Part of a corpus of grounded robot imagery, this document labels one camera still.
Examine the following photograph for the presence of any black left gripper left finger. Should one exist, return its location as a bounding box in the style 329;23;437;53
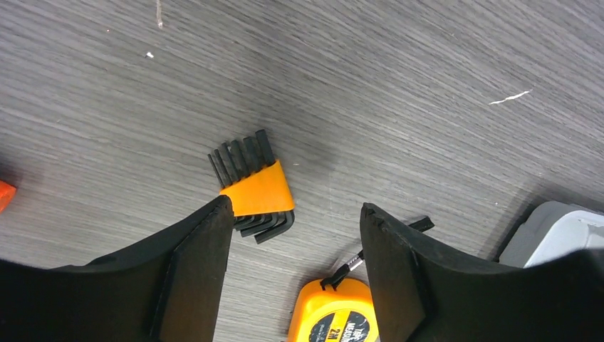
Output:
1;195;234;341

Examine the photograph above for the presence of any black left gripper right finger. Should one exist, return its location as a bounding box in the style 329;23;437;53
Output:
360;203;603;341

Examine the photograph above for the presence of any orange tape measure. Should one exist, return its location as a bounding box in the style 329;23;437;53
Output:
286;251;379;342

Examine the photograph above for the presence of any grey plastic tool case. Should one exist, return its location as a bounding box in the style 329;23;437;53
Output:
499;201;603;268

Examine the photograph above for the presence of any black orange-tipped tool handle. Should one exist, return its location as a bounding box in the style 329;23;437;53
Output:
0;180;17;213

